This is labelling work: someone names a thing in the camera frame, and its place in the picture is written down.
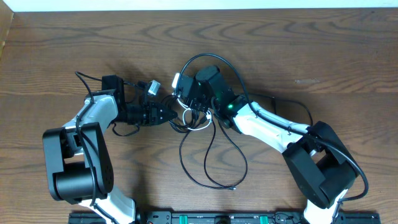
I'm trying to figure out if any white cable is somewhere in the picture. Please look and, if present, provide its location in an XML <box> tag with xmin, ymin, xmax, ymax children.
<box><xmin>177</xmin><ymin>98</ymin><xmax>213</xmax><ymax>131</ymax></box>

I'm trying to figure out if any black cable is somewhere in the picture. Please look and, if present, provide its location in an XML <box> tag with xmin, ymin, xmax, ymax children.
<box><xmin>160</xmin><ymin>93</ymin><xmax>313</xmax><ymax>190</ymax></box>

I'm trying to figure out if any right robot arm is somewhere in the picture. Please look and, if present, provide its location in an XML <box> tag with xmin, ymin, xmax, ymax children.
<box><xmin>172</xmin><ymin>65</ymin><xmax>359</xmax><ymax>223</ymax></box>

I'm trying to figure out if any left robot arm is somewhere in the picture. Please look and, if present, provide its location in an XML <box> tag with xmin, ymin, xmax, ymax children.
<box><xmin>42</xmin><ymin>75</ymin><xmax>177</xmax><ymax>223</ymax></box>

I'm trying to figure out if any left camera cable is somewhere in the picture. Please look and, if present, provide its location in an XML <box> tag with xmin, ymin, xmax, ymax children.
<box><xmin>75</xmin><ymin>71</ymin><xmax>121</xmax><ymax>224</ymax></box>

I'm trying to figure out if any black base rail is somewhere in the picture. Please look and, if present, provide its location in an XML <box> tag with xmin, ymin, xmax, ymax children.
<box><xmin>68</xmin><ymin>210</ymin><xmax>382</xmax><ymax>224</ymax></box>

